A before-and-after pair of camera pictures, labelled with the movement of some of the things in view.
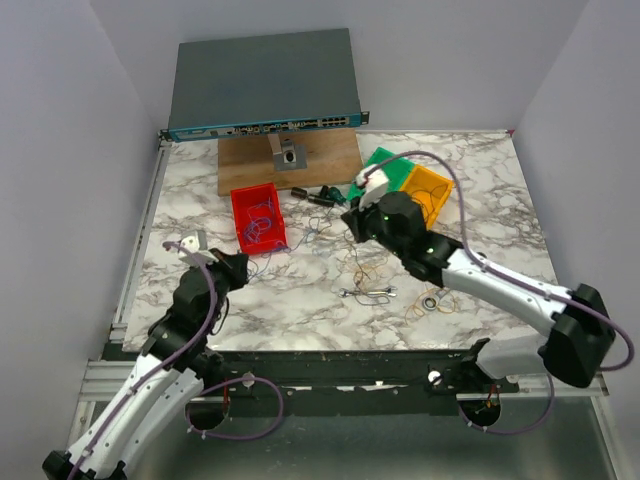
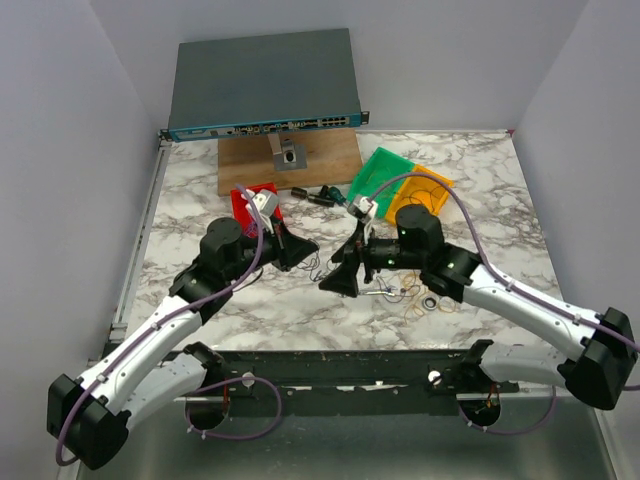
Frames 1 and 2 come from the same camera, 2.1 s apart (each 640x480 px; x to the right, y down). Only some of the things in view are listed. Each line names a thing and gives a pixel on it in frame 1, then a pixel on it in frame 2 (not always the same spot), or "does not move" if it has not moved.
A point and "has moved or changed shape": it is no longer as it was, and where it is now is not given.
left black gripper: [234, 265] to [293, 250]
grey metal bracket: [289, 157] does not move
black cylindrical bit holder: [320, 200] does not move
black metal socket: [298, 192] does not move
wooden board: [333, 159] does not move
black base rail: [350, 381] does not move
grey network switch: [263, 83] does not move
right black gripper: [355, 218] to [344, 278]
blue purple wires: [258, 232] has moved or changed shape
